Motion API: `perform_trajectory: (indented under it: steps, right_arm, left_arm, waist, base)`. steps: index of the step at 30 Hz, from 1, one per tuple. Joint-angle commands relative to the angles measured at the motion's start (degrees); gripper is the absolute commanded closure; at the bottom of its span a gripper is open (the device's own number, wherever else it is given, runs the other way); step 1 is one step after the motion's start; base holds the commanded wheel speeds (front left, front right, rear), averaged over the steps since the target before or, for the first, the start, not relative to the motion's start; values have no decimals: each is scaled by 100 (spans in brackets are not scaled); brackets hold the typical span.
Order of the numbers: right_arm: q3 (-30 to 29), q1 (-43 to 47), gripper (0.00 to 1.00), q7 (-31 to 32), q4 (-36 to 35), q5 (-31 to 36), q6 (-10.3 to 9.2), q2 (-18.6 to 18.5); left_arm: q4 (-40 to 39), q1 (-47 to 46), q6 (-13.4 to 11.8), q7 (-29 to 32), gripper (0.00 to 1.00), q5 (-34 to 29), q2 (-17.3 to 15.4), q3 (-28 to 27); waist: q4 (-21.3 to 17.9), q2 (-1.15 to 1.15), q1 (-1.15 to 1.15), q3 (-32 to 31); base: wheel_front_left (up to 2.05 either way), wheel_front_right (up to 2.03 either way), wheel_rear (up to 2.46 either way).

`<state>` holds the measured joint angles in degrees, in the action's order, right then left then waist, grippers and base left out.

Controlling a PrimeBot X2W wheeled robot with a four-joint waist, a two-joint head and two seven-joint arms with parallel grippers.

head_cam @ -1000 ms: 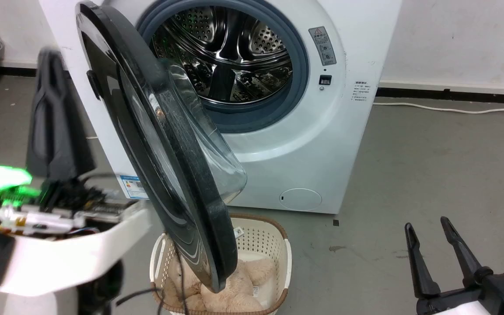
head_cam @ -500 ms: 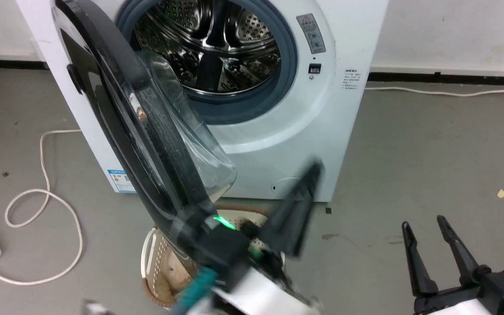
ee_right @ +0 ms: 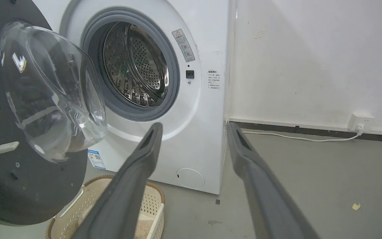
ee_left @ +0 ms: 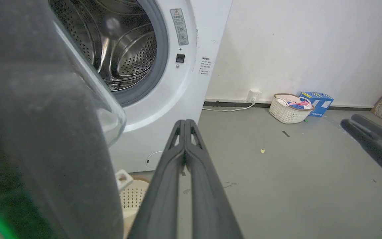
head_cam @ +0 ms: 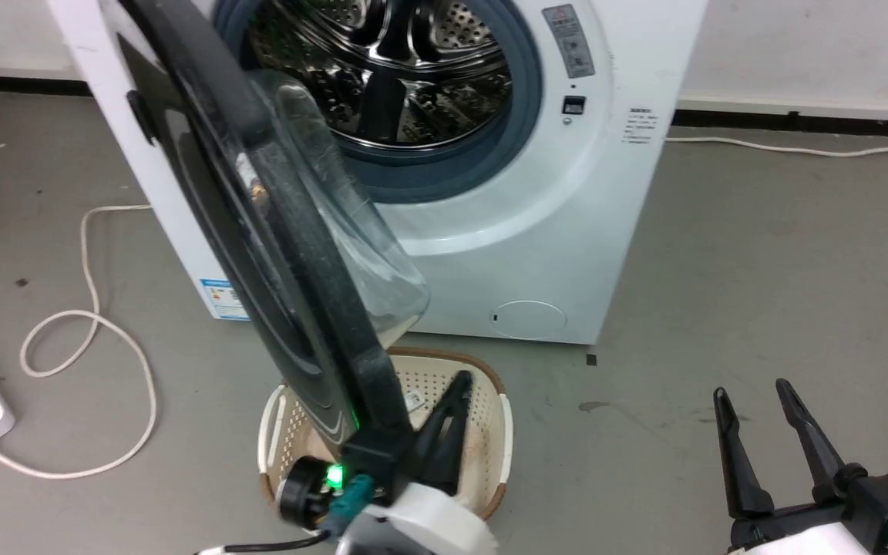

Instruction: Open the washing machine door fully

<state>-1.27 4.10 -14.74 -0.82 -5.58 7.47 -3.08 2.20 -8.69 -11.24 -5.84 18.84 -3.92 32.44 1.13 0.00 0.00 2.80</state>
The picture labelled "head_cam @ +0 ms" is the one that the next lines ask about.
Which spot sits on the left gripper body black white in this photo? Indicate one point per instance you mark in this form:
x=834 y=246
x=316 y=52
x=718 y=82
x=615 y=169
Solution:
x=421 y=524

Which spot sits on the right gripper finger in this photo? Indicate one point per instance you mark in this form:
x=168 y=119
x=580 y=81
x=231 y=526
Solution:
x=814 y=447
x=738 y=470

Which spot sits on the perforated steel washer drum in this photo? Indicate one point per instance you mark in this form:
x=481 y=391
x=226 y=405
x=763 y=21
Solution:
x=413 y=69

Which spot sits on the black round wrist camera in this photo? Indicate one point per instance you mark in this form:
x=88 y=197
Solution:
x=301 y=493

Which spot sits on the grey-blue rubber door gasket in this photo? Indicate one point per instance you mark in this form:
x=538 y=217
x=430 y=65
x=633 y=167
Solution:
x=482 y=158

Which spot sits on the grey warning label sticker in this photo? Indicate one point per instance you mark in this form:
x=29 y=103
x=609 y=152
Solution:
x=569 y=42

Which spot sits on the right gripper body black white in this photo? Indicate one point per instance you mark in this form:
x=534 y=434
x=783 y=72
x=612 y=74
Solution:
x=876 y=516

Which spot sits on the white front-load washing machine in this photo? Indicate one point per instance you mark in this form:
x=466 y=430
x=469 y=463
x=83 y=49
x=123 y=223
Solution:
x=606 y=231

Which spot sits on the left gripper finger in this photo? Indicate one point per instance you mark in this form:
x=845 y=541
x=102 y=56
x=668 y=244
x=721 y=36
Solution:
x=444 y=439

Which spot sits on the black door latch socket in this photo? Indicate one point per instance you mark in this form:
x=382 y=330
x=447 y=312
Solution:
x=573 y=105

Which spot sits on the round white filter cover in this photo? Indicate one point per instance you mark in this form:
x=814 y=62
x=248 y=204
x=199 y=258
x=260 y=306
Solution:
x=527 y=320

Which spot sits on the cream laundry basket brown rim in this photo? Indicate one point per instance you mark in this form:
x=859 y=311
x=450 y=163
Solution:
x=482 y=432

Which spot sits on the black round glass washer door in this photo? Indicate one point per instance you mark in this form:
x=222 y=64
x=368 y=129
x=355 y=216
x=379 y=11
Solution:
x=290 y=254

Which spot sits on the blue energy label sticker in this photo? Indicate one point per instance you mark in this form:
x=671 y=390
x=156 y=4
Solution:
x=222 y=299

